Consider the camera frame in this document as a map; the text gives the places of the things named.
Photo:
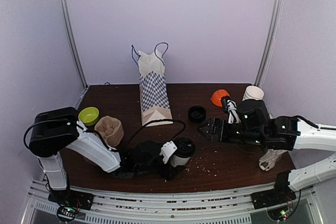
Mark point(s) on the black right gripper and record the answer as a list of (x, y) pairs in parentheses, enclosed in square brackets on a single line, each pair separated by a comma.
[(217, 129)]

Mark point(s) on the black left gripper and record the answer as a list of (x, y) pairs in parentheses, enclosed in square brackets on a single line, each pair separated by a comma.
[(170, 176)]

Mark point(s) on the black plastic cup lid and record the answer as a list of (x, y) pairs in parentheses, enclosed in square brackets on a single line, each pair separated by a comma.
[(185, 147)]

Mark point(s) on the cardboard cup carrier stack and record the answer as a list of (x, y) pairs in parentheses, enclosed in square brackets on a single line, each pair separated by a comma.
[(111, 130)]

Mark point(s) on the white paper coffee cup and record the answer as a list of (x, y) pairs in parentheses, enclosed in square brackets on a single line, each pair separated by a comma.
[(178, 159)]

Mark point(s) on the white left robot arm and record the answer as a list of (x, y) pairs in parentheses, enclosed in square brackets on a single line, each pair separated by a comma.
[(55, 130)]

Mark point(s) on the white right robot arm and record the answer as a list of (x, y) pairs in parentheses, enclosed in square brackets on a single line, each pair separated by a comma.
[(286, 133)]

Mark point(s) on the black cup lid stack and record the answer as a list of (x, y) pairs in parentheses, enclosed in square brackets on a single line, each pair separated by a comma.
[(196, 114)]

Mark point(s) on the orange plastic bowl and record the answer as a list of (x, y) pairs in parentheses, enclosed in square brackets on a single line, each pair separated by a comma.
[(217, 96)]

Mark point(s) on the blue checkered paper bag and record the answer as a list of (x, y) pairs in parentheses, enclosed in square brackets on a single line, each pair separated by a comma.
[(154, 101)]

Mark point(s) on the white paper cup stack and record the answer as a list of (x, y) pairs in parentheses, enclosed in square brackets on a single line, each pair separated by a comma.
[(253, 92)]

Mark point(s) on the green plastic bowl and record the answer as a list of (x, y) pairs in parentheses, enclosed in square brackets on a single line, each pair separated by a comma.
[(89, 116)]

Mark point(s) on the metal front rail base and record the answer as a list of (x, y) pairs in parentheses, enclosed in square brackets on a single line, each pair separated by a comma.
[(219, 206)]

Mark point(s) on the right aluminium frame post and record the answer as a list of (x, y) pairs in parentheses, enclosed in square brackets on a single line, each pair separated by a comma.
[(270, 38)]

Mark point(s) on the aluminium frame post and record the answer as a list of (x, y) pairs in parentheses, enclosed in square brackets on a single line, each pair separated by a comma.
[(72, 43), (270, 38)]

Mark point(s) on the left aluminium frame post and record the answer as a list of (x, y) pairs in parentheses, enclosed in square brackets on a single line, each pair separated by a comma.
[(72, 43)]

